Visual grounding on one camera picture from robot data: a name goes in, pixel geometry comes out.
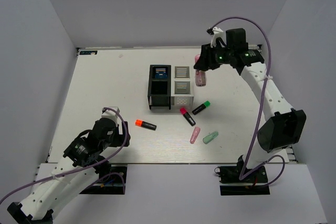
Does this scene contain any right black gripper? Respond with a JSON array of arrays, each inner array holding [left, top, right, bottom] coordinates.
[[193, 41, 233, 71]]

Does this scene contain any pink cap glitter bottle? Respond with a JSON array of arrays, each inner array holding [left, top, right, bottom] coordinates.
[[195, 69, 206, 87]]

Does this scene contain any orange cap black highlighter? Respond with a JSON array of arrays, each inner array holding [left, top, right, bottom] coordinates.
[[135, 120, 157, 131]]

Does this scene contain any blue ink jar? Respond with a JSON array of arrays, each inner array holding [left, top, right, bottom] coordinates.
[[153, 69, 169, 79]]

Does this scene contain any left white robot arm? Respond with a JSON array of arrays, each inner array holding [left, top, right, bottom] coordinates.
[[7, 116, 131, 223]]

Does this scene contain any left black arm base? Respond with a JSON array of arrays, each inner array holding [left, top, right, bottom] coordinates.
[[80, 166, 128, 195]]

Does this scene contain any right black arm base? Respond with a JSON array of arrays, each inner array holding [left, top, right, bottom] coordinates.
[[214, 166, 270, 196]]

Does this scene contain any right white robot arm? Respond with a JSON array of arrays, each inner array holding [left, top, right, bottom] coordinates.
[[194, 27, 307, 182]]

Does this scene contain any white slotted organizer box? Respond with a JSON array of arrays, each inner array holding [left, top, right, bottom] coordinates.
[[171, 66, 194, 109]]

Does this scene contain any green cap black highlighter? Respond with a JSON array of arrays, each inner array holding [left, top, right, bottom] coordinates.
[[192, 101, 211, 115]]

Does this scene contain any red cap black highlighter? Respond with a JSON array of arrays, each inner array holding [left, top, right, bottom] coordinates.
[[180, 108, 196, 126]]

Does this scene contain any black slotted organizer box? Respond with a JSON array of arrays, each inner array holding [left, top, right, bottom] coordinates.
[[148, 65, 172, 110]]

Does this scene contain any pink correction tape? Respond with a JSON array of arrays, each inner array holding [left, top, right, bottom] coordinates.
[[190, 126, 201, 144]]

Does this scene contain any green correction tape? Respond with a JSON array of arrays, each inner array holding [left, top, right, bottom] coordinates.
[[203, 131, 218, 144]]

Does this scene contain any left blue corner label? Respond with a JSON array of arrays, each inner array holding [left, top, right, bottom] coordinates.
[[79, 50, 98, 55]]

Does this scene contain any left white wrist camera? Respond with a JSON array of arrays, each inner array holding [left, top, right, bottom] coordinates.
[[101, 106, 120, 125]]

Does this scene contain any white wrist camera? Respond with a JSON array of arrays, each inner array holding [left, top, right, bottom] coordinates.
[[207, 26, 226, 48], [101, 106, 120, 125]]

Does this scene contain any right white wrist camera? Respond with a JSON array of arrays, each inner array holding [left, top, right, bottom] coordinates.
[[207, 26, 226, 48]]

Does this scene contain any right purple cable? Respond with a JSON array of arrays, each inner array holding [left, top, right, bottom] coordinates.
[[209, 17, 286, 188]]

